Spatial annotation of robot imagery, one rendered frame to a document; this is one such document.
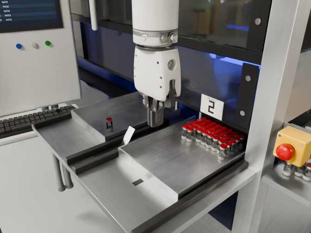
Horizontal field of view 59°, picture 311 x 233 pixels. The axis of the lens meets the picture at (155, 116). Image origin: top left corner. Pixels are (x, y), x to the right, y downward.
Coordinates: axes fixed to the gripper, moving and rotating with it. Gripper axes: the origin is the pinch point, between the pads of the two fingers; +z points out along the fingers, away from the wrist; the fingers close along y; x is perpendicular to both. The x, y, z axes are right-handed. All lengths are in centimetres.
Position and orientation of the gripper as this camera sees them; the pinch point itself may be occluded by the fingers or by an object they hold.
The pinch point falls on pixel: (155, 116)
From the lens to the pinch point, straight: 59.1
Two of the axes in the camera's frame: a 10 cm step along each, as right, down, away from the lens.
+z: 0.0, 8.9, 4.5
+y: -6.4, -3.5, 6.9
